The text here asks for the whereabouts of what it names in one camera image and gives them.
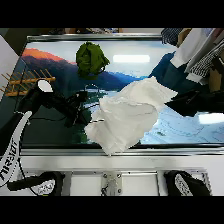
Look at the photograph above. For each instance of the white garment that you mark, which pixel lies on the white garment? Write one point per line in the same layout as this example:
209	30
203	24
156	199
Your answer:
126	120

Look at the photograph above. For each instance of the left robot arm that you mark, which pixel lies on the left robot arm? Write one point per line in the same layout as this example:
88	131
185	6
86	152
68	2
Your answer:
36	100

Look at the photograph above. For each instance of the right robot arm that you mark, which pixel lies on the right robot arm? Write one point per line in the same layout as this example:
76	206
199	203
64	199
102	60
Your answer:
200	101

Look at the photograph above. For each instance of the green garment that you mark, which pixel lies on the green garment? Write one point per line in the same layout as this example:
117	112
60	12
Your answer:
90	60

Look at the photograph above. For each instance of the checked shirt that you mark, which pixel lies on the checked shirt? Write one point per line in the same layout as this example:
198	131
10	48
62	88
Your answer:
170	35

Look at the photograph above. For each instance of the striped garment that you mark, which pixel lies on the striped garment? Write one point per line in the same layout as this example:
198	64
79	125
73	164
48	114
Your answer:
206	61

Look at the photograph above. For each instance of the silver frame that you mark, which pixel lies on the silver frame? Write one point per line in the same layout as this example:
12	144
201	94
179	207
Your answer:
111	183

